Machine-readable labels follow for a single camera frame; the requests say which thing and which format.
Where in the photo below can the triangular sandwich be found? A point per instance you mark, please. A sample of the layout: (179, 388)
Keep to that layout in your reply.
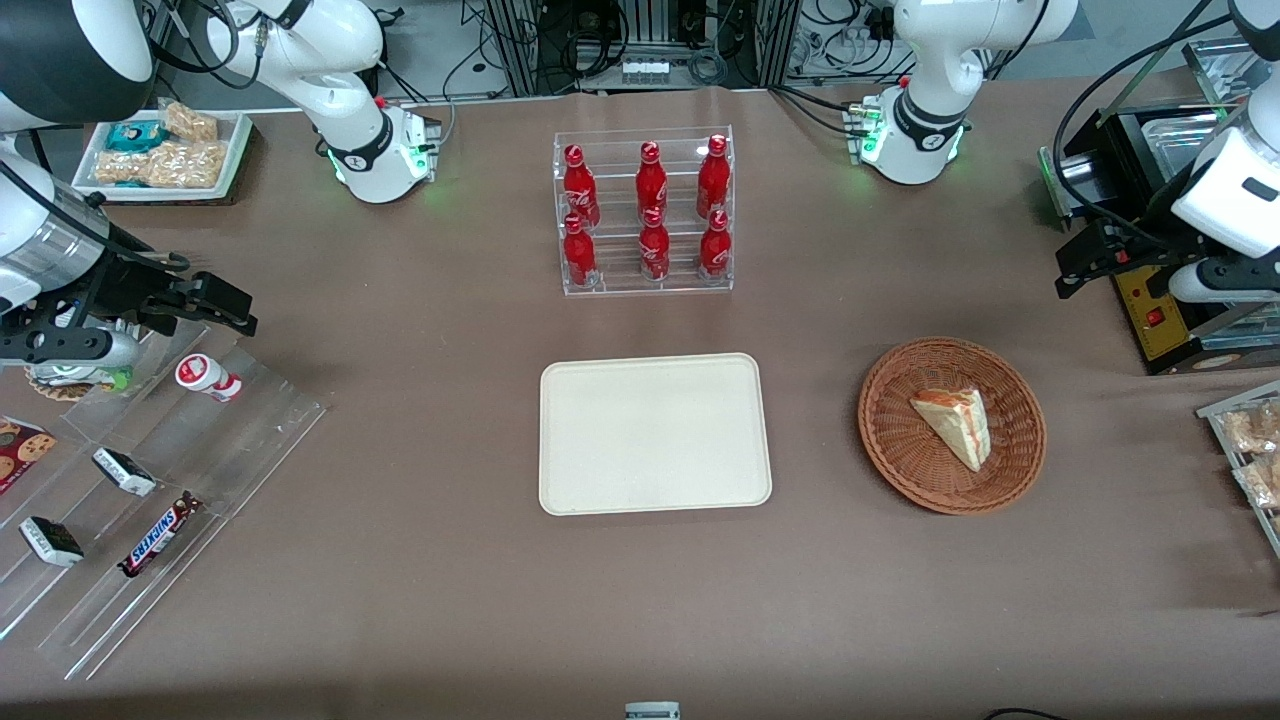
(958, 420)

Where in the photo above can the small wicker coaster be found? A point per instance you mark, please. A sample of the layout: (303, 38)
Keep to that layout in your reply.
(60, 388)

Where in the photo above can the brown wicker basket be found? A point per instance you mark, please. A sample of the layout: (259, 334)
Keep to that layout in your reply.
(900, 450)

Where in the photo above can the red cola bottle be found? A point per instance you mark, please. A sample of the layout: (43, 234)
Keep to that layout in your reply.
(651, 180)
(714, 248)
(578, 185)
(713, 175)
(577, 255)
(654, 250)

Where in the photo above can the clear acrylic tiered display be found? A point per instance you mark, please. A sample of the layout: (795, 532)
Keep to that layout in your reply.
(230, 440)

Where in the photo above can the metal tray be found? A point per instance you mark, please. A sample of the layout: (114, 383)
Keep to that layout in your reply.
(1215, 415)

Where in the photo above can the white red yogurt bottle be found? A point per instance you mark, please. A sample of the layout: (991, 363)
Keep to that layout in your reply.
(205, 376)

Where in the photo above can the black machine with yellow panel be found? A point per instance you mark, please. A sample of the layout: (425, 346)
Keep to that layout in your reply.
(1160, 335)

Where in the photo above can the white power strip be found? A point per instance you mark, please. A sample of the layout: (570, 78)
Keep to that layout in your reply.
(645, 72)

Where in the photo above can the white snack tray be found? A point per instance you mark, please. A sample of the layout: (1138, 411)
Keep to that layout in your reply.
(235, 150)

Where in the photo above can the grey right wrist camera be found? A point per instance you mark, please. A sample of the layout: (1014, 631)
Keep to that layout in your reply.
(85, 352)

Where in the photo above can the teal snack package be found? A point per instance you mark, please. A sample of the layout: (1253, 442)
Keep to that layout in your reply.
(135, 135)

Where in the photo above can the snickers chocolate bar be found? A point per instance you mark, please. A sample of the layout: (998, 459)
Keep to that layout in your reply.
(160, 535)

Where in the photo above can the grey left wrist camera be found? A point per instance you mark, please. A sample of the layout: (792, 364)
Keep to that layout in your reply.
(1215, 282)

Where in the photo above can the peanut crisp snack bag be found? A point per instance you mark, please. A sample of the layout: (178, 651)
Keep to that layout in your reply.
(120, 167)
(188, 165)
(190, 122)

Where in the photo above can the white grey device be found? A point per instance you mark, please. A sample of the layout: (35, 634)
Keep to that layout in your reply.
(652, 711)

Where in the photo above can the clear bagged pastry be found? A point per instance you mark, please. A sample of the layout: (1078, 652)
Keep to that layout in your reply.
(1255, 428)
(1262, 482)

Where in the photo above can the chocolate chip cookie package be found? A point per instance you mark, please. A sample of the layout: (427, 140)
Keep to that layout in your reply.
(22, 455)

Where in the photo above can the aluminium frame rack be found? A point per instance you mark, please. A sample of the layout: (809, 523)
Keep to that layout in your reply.
(520, 45)

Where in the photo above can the clear acrylic bottle rack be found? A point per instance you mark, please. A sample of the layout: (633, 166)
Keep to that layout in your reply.
(625, 280)

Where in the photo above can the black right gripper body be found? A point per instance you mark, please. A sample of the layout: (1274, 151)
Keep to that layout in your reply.
(118, 283)

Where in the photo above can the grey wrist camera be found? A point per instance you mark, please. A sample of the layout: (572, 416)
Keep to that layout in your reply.
(85, 352)
(1215, 282)

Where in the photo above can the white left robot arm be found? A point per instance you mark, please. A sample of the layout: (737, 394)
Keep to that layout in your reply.
(935, 60)

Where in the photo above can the cream plastic tray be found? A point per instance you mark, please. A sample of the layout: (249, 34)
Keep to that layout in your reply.
(650, 435)

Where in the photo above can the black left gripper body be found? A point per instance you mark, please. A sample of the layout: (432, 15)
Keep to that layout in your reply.
(1146, 237)

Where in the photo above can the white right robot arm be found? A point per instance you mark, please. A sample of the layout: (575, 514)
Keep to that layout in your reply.
(345, 100)

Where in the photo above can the small black white box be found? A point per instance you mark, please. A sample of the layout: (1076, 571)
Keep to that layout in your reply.
(124, 472)
(52, 541)

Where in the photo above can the metal container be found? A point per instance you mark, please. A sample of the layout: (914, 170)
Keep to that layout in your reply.
(1225, 70)

